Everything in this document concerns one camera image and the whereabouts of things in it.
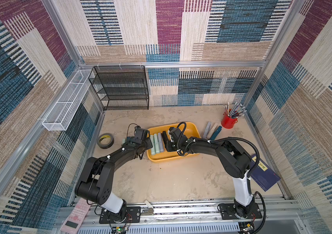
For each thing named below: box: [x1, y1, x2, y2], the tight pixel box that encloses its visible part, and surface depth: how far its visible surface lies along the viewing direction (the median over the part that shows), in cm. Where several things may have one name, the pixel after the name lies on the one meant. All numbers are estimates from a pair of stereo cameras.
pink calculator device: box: [59, 197, 92, 234], surface depth 73 cm
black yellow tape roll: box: [96, 133, 115, 150], surface depth 102 cm
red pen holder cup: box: [221, 111, 238, 129], surface depth 110 cm
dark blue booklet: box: [249, 154, 282, 193], surface depth 86 cm
